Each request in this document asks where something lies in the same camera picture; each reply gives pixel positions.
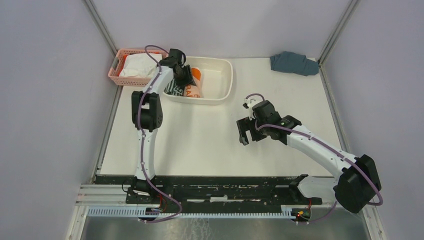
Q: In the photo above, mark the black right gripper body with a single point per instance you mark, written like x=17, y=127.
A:
x=248, y=123

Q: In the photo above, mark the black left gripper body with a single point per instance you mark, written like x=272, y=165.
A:
x=184, y=77

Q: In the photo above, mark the orange and cream cloth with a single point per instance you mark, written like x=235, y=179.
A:
x=193, y=90

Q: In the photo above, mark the green white striped towel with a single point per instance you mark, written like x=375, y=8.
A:
x=173, y=89

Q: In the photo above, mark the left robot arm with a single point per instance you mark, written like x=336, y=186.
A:
x=147, y=115

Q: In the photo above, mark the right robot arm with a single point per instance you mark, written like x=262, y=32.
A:
x=354, y=181

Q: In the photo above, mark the white plastic tub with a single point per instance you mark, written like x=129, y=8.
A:
x=216, y=81

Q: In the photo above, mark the white cloth in basket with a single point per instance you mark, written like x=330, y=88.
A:
x=140, y=65

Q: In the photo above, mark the blue-grey folded cloth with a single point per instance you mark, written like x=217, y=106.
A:
x=293, y=63

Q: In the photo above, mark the pink plastic basket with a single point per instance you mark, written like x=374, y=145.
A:
x=118, y=64

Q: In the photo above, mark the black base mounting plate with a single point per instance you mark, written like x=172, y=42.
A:
x=213, y=194

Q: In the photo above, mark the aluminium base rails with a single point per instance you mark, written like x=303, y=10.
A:
x=114, y=195

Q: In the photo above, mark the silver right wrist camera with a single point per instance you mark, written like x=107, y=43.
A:
x=248, y=103

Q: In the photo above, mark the aluminium frame post left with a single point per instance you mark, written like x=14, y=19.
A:
x=101, y=26

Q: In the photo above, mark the aluminium frame post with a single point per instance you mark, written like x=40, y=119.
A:
x=101, y=26
x=334, y=36

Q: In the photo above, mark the aluminium frame post right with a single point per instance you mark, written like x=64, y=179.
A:
x=334, y=36

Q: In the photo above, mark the white slotted cable duct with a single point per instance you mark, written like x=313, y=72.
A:
x=144, y=212

